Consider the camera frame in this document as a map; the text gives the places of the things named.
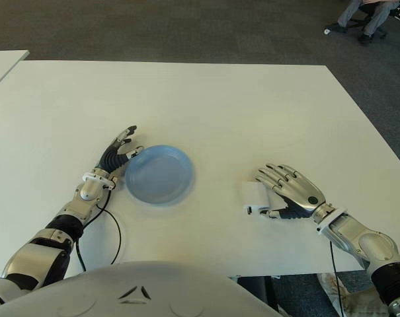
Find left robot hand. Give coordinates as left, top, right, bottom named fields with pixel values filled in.
left=98, top=124, right=145, bottom=176

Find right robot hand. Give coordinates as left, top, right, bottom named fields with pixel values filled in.
left=253, top=162, right=335, bottom=221

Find white charger block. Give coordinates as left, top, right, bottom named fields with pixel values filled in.
left=240, top=180, right=270, bottom=216

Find blue plastic plate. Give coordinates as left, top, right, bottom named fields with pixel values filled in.
left=124, top=143, right=197, bottom=208

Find black table leg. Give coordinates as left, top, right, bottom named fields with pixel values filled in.
left=235, top=275, right=284, bottom=317

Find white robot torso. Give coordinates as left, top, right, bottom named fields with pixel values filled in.
left=0, top=260, right=284, bottom=317

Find white side table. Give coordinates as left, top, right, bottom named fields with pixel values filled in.
left=0, top=49, right=30, bottom=95

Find seated person legs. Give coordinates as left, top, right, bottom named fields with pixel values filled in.
left=329, top=0, right=400, bottom=43

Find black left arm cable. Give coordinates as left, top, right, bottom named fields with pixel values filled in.
left=76, top=197, right=122, bottom=273

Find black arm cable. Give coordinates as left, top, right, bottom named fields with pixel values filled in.
left=329, top=242, right=345, bottom=317
left=76, top=197, right=122, bottom=273

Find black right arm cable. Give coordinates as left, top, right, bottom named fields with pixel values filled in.
left=329, top=242, right=345, bottom=317

